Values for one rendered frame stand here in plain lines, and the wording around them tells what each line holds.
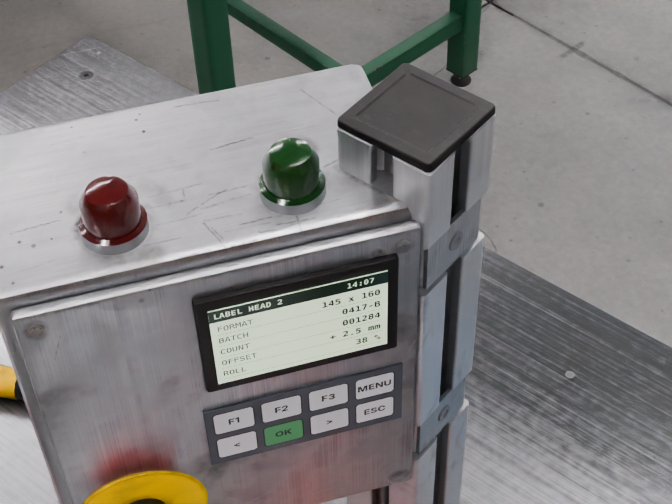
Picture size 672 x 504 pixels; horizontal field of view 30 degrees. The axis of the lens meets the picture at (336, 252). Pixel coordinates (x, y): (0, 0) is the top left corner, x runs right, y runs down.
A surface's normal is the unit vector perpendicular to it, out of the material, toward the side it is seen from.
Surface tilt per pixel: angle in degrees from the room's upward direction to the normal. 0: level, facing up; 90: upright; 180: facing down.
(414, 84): 0
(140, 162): 0
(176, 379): 90
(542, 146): 0
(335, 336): 90
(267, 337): 90
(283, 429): 90
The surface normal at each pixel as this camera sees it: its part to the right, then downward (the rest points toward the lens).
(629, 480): -0.02, -0.68
